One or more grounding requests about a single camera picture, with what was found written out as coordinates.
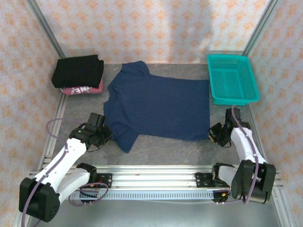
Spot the teal plastic basket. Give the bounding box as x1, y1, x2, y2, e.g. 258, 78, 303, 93
207, 54, 261, 106

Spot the grey slotted cable duct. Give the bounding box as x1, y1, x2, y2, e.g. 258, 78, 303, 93
70, 190, 215, 202

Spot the navy blue t-shirt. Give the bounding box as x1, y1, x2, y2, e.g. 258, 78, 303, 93
103, 61, 212, 154

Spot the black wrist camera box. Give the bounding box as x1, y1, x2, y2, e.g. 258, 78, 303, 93
224, 108, 242, 128
85, 113, 107, 130

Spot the aluminium frame post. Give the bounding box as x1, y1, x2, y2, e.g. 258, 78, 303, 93
243, 0, 282, 57
25, 0, 66, 59

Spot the folded pink garment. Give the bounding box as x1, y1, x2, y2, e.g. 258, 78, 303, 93
60, 79, 104, 96

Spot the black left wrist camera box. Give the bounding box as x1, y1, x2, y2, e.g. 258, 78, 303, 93
85, 113, 107, 130

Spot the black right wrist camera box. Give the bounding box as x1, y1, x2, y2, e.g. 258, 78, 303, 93
224, 108, 242, 128

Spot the black folded t-shirt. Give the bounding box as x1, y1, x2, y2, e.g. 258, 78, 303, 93
51, 54, 105, 89

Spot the aluminium mounting rail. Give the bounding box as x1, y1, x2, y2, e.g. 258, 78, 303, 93
96, 165, 215, 191

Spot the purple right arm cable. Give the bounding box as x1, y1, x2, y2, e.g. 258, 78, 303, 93
216, 105, 260, 205

